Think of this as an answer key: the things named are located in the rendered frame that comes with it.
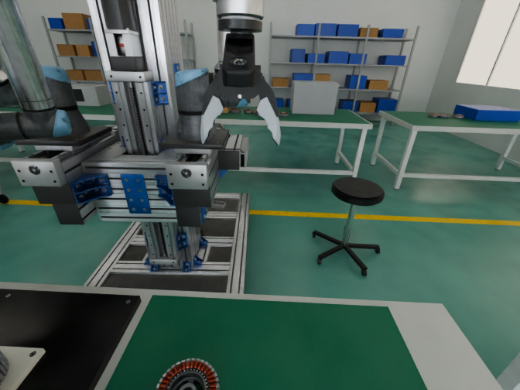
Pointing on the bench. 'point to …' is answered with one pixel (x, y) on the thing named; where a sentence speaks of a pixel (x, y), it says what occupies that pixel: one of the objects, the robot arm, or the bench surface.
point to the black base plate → (65, 333)
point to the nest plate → (19, 364)
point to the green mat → (269, 345)
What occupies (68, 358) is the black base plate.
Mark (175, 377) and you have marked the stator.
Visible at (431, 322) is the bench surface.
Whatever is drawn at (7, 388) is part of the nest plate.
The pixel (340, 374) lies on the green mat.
